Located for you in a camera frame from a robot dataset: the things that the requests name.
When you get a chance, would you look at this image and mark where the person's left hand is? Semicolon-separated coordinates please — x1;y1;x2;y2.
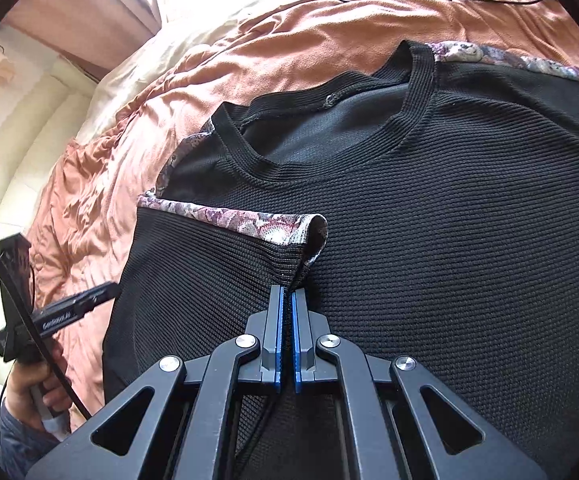
6;342;72;423

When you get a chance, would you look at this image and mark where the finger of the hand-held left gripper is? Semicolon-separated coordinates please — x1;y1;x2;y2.
72;282;120;312

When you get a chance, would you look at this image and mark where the cream hanging cloth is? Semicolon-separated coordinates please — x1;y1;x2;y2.
0;42;17;83

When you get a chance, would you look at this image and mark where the pink curtain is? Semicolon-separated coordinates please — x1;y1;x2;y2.
4;0;165;81

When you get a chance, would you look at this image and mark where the black shirt floral trim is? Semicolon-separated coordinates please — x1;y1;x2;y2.
103;40;579;480

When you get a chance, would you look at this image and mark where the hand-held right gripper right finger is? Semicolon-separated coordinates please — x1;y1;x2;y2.
292;287;550;480

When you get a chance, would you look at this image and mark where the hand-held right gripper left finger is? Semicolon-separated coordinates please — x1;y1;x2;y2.
23;285;287;480

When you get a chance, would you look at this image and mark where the brown blanket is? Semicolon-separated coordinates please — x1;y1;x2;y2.
25;0;579;433

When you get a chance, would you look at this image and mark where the person's left forearm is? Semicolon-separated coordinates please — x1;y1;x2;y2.
0;402;70;476

